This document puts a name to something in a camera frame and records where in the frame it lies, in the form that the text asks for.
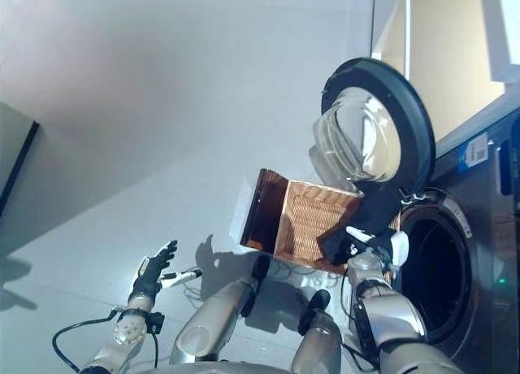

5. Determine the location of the white counter cabinet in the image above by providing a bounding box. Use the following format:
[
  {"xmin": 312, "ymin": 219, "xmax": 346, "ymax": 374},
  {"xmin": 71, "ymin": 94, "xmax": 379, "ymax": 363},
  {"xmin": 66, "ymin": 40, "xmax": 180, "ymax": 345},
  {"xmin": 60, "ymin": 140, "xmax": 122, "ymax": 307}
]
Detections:
[{"xmin": 370, "ymin": 0, "xmax": 520, "ymax": 142}]

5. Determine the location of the dark flat standing panel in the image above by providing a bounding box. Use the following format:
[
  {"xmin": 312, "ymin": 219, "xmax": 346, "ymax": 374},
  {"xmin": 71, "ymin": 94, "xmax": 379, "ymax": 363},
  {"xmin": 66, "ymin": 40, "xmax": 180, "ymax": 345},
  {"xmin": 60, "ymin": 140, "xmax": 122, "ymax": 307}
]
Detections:
[{"xmin": 0, "ymin": 101, "xmax": 41, "ymax": 220}]

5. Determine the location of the long black cloth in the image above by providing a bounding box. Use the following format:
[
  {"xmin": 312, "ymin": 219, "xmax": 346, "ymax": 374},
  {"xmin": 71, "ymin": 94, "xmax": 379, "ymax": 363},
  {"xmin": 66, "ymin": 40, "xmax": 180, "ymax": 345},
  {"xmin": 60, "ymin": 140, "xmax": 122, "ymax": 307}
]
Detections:
[{"xmin": 316, "ymin": 180, "xmax": 402, "ymax": 266}]

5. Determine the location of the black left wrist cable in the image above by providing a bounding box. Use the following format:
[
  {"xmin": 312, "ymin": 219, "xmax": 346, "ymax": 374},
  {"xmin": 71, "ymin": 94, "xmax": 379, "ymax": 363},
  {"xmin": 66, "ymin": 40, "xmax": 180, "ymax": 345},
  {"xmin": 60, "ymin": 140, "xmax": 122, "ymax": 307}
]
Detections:
[{"xmin": 51, "ymin": 308, "xmax": 160, "ymax": 372}]

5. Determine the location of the rectangular woven wicker basket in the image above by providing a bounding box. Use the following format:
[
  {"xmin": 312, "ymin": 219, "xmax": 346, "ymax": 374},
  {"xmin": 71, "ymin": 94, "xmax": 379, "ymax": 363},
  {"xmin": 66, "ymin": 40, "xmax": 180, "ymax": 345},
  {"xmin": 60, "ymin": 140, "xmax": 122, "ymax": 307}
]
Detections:
[{"xmin": 272, "ymin": 178, "xmax": 404, "ymax": 286}]

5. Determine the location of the robot silver leg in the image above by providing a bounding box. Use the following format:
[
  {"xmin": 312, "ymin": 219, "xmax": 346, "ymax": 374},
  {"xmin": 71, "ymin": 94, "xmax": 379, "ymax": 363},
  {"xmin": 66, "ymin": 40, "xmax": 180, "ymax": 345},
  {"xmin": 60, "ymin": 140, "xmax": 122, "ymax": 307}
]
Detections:
[
  {"xmin": 169, "ymin": 254, "xmax": 272, "ymax": 366},
  {"xmin": 291, "ymin": 289, "xmax": 345, "ymax": 374}
]

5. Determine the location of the robot left silver leg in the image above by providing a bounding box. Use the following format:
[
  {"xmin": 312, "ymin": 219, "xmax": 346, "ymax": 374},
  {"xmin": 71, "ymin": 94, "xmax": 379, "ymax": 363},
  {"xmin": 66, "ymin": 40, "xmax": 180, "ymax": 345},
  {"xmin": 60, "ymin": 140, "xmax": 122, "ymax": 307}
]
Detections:
[{"xmin": 169, "ymin": 254, "xmax": 272, "ymax": 366}]

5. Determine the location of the round glass washer door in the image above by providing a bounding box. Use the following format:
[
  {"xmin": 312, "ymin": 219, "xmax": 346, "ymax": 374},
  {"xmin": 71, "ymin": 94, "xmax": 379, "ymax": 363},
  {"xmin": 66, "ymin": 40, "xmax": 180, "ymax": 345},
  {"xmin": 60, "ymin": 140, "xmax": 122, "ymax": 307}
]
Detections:
[{"xmin": 307, "ymin": 56, "xmax": 438, "ymax": 197}]

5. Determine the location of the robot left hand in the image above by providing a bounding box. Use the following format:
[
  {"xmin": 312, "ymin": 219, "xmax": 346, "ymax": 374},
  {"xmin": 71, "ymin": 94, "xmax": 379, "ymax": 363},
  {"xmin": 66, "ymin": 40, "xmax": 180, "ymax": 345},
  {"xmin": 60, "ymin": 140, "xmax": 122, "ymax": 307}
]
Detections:
[{"xmin": 129, "ymin": 239, "xmax": 203, "ymax": 307}]

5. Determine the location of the robot right silver leg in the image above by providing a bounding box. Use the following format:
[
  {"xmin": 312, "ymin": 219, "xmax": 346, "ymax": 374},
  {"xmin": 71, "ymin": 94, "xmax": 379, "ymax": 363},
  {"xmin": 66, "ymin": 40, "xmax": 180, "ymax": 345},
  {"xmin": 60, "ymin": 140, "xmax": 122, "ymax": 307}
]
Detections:
[{"xmin": 291, "ymin": 289, "xmax": 345, "ymax": 374}]

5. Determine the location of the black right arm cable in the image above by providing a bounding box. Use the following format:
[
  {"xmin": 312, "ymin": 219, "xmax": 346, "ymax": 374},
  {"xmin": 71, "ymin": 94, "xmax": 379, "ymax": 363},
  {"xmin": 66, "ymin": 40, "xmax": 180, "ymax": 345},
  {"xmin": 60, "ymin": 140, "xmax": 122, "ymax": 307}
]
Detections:
[{"xmin": 340, "ymin": 267, "xmax": 384, "ymax": 372}]

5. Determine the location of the grey robot torso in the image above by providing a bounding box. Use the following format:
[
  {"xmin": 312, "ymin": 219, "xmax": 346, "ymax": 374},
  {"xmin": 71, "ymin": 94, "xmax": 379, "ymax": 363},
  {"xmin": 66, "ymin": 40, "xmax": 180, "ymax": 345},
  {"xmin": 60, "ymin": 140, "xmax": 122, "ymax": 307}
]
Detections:
[{"xmin": 132, "ymin": 361, "xmax": 302, "ymax": 374}]

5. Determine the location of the dark grey front-load washing machine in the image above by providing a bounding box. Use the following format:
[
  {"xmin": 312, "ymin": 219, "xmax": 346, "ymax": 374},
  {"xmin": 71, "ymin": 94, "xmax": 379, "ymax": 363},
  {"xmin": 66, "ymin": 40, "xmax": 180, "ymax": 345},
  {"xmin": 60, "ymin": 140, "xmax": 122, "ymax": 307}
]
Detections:
[{"xmin": 388, "ymin": 105, "xmax": 520, "ymax": 374}]

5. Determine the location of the blue white energy label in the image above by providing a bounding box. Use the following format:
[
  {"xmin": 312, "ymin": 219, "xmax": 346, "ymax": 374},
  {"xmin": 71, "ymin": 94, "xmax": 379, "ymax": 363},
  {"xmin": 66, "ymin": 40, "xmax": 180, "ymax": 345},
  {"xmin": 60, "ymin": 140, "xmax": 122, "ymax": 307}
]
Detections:
[{"xmin": 457, "ymin": 131, "xmax": 489, "ymax": 168}]

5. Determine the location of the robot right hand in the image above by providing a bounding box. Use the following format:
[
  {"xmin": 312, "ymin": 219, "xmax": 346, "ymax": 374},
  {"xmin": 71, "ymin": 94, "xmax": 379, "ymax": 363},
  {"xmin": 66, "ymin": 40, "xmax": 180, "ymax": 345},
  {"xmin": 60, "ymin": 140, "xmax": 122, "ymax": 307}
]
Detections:
[{"xmin": 340, "ymin": 225, "xmax": 410, "ymax": 270}]

